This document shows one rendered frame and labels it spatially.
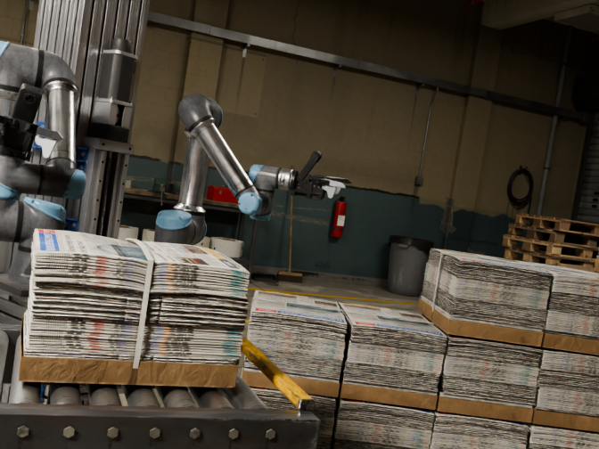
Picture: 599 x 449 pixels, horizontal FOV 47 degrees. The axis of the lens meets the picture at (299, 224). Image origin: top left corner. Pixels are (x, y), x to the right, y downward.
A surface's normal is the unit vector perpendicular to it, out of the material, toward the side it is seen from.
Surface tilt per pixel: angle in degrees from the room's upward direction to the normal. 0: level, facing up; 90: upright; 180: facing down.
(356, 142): 90
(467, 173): 90
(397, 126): 90
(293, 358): 90
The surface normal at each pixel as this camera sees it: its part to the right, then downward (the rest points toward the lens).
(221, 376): 0.37, 0.12
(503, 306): 0.05, 0.06
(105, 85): -0.59, -0.05
